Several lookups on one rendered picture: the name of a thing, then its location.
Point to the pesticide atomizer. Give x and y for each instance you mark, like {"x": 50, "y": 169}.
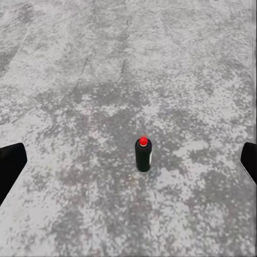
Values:
{"x": 143, "y": 154}

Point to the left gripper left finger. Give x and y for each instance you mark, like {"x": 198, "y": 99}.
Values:
{"x": 13, "y": 158}

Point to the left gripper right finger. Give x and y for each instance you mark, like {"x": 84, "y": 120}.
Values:
{"x": 249, "y": 159}

